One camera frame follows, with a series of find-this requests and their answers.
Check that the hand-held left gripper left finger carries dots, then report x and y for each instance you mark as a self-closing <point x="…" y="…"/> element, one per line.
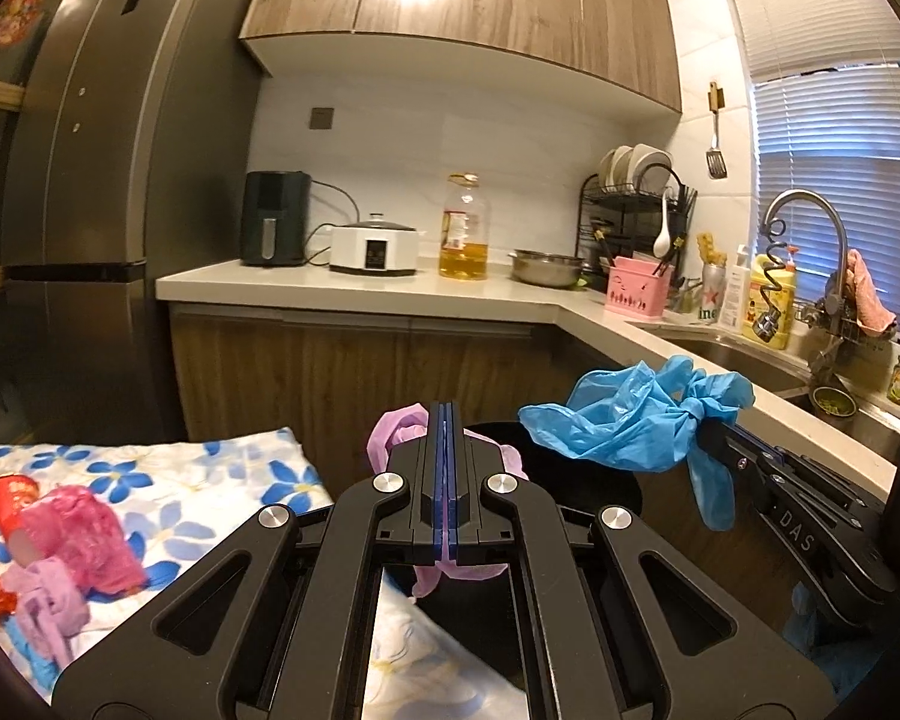
<point x="435" y="487"/>

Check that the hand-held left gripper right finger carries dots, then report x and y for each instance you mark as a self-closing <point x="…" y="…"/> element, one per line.
<point x="456" y="487"/>

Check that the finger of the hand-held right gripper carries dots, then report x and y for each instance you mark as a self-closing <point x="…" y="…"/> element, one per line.
<point x="739" y="465"/>
<point x="765" y="448"/>

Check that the lilac plastic bag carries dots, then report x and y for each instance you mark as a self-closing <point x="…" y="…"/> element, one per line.
<point x="401" y="427"/>
<point x="45" y="607"/>

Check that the blue plastic bag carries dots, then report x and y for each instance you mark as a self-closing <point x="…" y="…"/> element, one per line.
<point x="615" y="420"/>

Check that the pink plastic bag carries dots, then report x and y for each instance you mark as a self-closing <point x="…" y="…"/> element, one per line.
<point x="90" y="540"/>

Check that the red paper cup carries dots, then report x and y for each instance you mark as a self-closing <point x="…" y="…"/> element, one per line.
<point x="11" y="510"/>

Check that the bowl with green vegetables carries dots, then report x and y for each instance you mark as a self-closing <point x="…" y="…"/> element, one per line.
<point x="834" y="401"/>

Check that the steel sink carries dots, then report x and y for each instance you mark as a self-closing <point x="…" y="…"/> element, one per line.
<point x="765" y="364"/>

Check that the dark blue cloth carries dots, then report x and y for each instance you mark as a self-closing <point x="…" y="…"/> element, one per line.
<point x="814" y="637"/>

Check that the yellow dish soap bottle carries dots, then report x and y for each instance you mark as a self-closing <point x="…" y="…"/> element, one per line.
<point x="784" y="307"/>

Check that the drink can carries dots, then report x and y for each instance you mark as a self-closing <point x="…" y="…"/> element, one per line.
<point x="712" y="300"/>

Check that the white plastic bottle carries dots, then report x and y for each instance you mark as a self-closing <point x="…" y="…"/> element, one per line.
<point x="735" y="292"/>

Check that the pink dish cloth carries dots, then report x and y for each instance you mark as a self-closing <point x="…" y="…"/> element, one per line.
<point x="870" y="300"/>

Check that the pink utensil holder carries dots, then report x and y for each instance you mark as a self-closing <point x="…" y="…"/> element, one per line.
<point x="634" y="289"/>

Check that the yellow brush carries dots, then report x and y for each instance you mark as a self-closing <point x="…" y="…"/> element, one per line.
<point x="707" y="249"/>

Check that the cooking oil bottle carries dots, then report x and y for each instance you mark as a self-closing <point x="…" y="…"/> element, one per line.
<point x="463" y="255"/>

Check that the white spoon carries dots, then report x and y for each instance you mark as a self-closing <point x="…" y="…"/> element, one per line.
<point x="661" y="240"/>

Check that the steel mixing bowl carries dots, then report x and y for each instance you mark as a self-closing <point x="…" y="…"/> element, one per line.
<point x="547" y="270"/>

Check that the blue floral tablecloth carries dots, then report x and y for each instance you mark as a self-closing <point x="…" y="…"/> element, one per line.
<point x="195" y="480"/>

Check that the white electric cooker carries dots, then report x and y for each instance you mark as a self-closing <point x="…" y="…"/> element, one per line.
<point x="375" y="247"/>

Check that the steel kitchen faucet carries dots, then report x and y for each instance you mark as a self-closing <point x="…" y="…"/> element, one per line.
<point x="810" y="199"/>

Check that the metal slotted spatula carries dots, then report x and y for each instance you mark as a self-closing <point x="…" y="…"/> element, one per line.
<point x="716" y="161"/>

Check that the white plate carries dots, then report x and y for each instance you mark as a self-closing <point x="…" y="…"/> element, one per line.
<point x="622" y="165"/>
<point x="654" y="169"/>
<point x="606" y="169"/>

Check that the black air fryer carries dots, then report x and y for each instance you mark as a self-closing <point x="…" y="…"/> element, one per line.
<point x="274" y="217"/>

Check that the window blind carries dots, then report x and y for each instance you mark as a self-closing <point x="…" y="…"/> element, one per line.
<point x="832" y="112"/>

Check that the grey steel refrigerator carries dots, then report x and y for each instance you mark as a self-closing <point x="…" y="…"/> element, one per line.
<point x="120" y="165"/>

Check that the red round door decoration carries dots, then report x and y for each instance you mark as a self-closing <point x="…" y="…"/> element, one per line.
<point x="15" y="15"/>

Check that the dark wall socket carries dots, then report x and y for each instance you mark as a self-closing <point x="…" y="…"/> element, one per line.
<point x="322" y="118"/>

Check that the wooden wall cabinet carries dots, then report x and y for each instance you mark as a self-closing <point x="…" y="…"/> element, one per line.
<point x="495" y="15"/>

